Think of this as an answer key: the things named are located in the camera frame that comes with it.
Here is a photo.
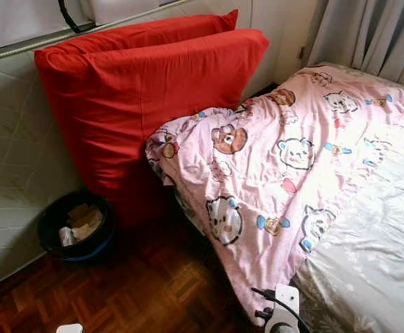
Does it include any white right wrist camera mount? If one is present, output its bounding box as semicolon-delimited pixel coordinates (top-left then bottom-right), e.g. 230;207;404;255
271;283;300;333

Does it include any grey curtain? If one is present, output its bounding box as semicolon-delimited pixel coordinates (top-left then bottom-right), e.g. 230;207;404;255
306;0;404;87

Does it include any black hanging cable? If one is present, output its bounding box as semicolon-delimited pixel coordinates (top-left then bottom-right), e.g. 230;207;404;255
56;0;85;33

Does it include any red fabric cushion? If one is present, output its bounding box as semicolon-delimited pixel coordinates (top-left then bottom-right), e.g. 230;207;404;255
34;28;270;226
53;9;239;56

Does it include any pink cartoon bear quilt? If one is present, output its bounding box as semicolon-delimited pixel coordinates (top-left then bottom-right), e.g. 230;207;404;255
145;64;404;327

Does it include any bed with beige floral sheet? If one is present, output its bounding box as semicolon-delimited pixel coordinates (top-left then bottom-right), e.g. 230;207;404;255
292;83;404;333

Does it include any black round waste bin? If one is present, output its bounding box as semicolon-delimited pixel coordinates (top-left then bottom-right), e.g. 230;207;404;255
37;191;117;262

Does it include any brown cardboard scrap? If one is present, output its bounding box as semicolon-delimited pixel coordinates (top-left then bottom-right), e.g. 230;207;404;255
67;203;106;242

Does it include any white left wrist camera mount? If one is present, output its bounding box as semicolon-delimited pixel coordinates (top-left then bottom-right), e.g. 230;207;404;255
56;323;83;333

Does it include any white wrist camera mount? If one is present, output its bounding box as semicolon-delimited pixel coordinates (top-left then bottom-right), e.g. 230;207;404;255
271;283;300;333
56;323;83;333

